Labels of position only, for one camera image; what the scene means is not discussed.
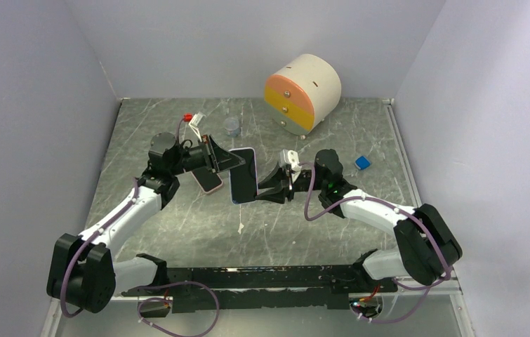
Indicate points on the small blue box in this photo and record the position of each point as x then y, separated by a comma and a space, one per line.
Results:
362, 163

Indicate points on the round cream drawer box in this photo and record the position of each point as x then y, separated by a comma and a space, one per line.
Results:
302, 93

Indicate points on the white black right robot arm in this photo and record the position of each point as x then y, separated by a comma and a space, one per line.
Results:
425, 248

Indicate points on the aluminium front rail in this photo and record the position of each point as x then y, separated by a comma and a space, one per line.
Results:
191, 298

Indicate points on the aluminium side rail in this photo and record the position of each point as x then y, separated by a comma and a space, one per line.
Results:
388, 105

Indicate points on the black base bar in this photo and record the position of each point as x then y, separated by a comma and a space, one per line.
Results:
264, 277

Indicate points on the pink cased phone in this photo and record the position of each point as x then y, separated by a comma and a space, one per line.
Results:
208, 181

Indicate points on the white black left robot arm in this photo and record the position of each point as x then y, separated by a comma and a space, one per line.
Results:
83, 275

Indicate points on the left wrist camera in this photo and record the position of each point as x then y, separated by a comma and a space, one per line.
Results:
194, 120

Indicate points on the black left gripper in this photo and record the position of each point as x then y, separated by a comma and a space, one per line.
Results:
224, 160

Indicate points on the lilac phone case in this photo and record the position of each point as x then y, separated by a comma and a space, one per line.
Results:
255, 163

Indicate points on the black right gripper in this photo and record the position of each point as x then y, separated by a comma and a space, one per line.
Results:
281, 180

